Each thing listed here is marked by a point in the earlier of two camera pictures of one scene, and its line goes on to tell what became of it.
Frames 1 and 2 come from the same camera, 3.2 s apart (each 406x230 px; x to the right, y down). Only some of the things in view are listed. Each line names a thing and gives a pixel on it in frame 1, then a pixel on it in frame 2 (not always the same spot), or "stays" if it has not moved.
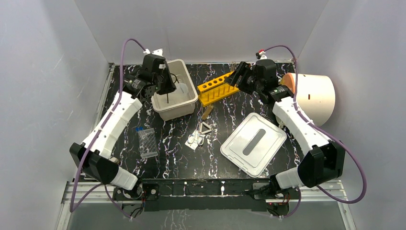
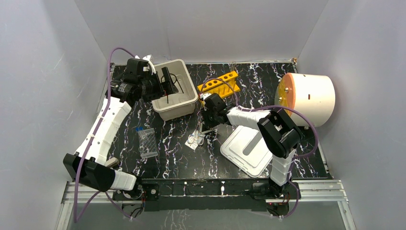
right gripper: x=243 y=70 -> x=208 y=124
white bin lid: x=254 y=145 stays
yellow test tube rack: x=216 y=89 stays
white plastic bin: x=179 y=103 stays
